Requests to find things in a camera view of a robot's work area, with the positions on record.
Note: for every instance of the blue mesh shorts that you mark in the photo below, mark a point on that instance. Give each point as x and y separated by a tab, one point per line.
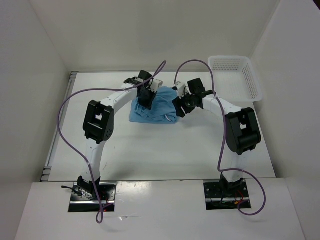
162	110

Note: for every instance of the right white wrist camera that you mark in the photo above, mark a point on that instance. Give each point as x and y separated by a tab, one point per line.
180	87

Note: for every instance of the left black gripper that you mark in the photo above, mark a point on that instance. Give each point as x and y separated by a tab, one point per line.
147	104

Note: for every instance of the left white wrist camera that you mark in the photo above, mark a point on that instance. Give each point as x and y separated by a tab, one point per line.
155	84

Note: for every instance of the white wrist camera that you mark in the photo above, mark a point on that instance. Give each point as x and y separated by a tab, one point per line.
180	87
155	84

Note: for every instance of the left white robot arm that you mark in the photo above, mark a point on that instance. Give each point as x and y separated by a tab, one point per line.
99	125

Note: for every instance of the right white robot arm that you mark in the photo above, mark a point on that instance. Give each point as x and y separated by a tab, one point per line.
241	133

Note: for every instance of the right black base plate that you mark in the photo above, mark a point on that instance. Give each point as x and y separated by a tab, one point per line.
218	199

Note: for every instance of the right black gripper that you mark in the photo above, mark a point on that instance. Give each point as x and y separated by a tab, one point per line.
178	103

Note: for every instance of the white plastic basket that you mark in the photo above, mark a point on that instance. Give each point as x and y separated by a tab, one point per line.
235	79

